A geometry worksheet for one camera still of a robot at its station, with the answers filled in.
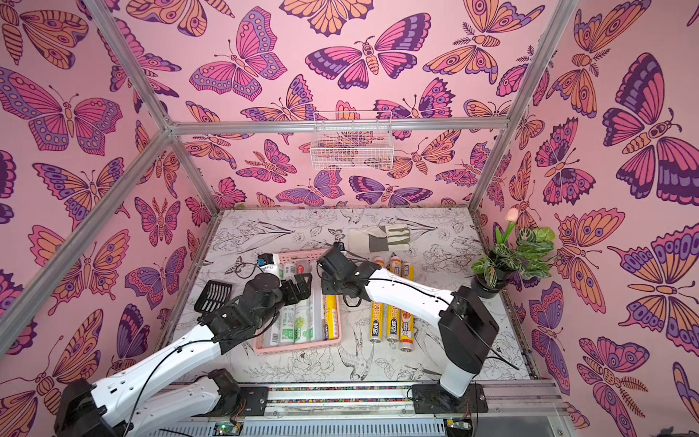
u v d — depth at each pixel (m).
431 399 0.73
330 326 0.83
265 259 0.67
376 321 0.85
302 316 0.85
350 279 0.60
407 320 0.85
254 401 0.74
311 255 0.97
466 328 0.44
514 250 0.75
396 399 0.75
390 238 1.09
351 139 0.95
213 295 0.95
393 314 0.87
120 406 0.41
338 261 0.64
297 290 0.69
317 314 0.85
